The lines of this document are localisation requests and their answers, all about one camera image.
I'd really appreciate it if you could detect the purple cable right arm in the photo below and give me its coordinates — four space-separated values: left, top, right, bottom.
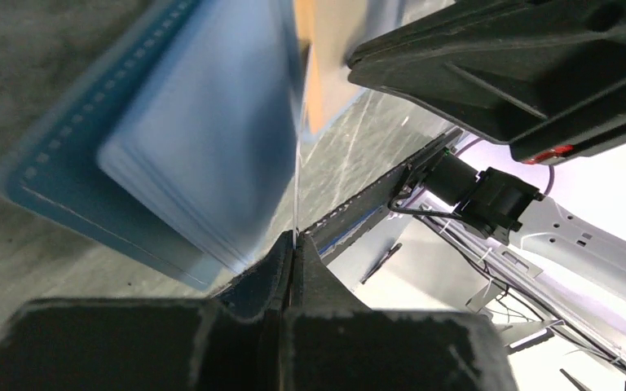
453 137 557 198

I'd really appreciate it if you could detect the gold credit card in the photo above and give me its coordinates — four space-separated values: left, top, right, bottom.
293 0 368 139

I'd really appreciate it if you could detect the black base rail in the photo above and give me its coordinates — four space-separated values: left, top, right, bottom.
294 127 463 265

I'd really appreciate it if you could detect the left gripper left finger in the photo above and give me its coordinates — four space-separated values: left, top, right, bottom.
0 232 293 390

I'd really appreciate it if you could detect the blue card holder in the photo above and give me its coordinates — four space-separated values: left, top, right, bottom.
0 0 379 292

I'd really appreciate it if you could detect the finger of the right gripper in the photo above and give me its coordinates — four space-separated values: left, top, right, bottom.
347 1 626 165

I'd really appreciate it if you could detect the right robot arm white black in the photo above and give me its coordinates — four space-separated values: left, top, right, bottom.
347 1 626 300

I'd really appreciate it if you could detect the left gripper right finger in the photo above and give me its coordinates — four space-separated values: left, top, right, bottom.
283 235 517 390

